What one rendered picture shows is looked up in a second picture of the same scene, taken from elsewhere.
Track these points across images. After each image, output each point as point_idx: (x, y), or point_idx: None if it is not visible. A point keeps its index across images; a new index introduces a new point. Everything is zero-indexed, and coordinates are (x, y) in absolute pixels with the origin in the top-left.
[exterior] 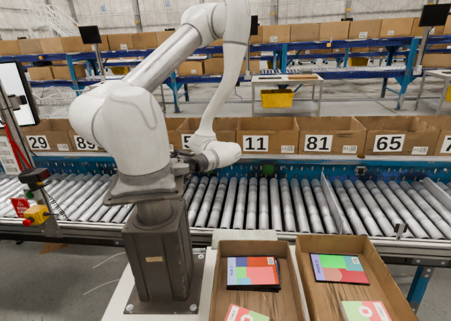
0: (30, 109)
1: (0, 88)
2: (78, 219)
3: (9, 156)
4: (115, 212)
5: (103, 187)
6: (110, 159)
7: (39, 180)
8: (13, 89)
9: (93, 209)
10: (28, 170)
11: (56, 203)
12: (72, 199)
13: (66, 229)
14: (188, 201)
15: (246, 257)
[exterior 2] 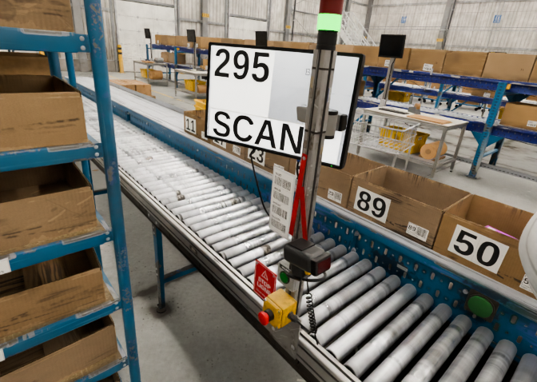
0: (344, 140)
1: (325, 96)
2: (329, 347)
3: (285, 205)
4: (394, 376)
5: (376, 294)
6: (401, 249)
7: (314, 272)
8: (334, 101)
9: (356, 340)
10: (302, 244)
11: (312, 308)
12: (324, 291)
13: (306, 353)
14: None
15: None
